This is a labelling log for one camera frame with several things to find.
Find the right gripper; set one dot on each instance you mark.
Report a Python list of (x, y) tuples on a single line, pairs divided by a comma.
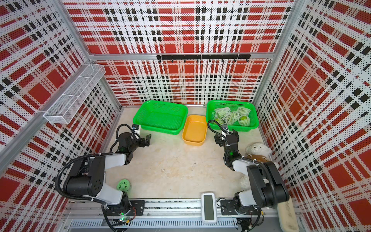
[(218, 139)]

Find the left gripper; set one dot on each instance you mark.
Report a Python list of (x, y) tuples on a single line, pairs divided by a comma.
[(147, 141)]

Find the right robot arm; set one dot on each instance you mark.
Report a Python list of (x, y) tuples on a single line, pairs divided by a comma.
[(267, 188)]

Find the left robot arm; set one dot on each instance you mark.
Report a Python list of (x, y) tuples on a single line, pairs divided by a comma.
[(84, 178)]

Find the green basket with apples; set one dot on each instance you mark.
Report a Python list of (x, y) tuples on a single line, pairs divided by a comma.
[(160, 116)]

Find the empty green basket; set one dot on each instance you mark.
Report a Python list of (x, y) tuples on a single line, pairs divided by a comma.
[(233, 105)]

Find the plush toy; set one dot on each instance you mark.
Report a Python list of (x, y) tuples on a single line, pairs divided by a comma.
[(259, 152)]

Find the yellow tray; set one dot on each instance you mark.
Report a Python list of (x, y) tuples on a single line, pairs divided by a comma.
[(195, 130)]

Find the white timer device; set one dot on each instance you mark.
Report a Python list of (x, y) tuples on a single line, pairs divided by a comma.
[(209, 209)]

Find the clear wall shelf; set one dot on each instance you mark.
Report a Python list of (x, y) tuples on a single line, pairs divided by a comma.
[(66, 106)]

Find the black hook rail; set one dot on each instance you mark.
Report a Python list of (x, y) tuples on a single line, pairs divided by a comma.
[(197, 57)]

